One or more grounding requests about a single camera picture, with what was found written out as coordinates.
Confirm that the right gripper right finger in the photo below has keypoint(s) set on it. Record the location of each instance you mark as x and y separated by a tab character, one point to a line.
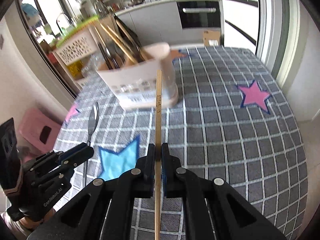
171	183

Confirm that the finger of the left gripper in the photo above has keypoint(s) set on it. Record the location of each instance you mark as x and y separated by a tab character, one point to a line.
75	156

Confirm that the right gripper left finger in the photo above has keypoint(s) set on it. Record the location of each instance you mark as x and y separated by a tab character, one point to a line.
145	181

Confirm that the metal spoon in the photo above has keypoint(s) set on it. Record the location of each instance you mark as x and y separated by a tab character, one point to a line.
91	127

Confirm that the plain bamboo chopstick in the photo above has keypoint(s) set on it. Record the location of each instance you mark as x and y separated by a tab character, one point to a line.
158	140

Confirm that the black kitchen faucet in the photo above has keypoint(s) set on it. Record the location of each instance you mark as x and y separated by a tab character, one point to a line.
64	23

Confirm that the pink plastic stool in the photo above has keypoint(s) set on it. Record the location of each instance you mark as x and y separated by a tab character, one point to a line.
39	130

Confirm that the grey checkered tablecloth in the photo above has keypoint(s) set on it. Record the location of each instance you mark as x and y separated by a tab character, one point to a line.
260	154

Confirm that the beige utensil holder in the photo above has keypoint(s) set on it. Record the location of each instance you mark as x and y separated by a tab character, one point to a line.
134	85

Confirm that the beige perforated storage cart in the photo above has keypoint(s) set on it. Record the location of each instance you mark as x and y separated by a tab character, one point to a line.
72	53

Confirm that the chopstick in holder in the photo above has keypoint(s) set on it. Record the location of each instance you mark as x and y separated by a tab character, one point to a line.
120	43
133	45

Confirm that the green plastic basket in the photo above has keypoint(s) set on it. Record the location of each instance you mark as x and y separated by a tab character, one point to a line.
77	29

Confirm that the cardboard box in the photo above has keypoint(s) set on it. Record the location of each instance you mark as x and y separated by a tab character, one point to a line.
212	38

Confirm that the built-in black oven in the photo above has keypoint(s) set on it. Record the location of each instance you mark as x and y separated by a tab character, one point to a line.
199	14

